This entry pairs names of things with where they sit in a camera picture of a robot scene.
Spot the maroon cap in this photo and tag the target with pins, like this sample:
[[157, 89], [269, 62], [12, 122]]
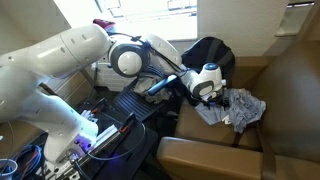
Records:
[[101, 22]]

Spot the black backpack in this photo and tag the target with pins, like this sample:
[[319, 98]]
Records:
[[213, 50]]

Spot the silver aluminium rail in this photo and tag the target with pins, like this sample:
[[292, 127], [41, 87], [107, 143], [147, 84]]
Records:
[[106, 133]]

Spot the grey crumpled cloth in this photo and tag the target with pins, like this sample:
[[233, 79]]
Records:
[[146, 85]]

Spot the tan leather couch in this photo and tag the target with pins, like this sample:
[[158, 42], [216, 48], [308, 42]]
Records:
[[206, 160]]

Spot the beige drawer cabinet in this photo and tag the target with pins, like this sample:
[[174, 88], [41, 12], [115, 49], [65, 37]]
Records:
[[76, 90]]

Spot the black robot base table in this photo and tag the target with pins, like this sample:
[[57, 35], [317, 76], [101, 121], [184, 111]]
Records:
[[133, 156]]

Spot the white radiator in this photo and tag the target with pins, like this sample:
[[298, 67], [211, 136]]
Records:
[[106, 80]]

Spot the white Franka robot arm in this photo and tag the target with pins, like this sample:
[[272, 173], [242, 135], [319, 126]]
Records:
[[40, 106]]

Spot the white cup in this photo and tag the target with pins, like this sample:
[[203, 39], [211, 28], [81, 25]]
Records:
[[3, 175]]

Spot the black orange clamp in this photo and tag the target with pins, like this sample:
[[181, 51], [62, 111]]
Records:
[[98, 106], [128, 122]]

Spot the blue striped shirt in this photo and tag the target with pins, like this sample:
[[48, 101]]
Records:
[[243, 106]]

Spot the dark blue mesh office chair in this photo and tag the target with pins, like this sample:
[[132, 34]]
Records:
[[133, 103]]

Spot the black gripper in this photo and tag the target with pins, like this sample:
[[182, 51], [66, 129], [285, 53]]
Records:
[[215, 101]]

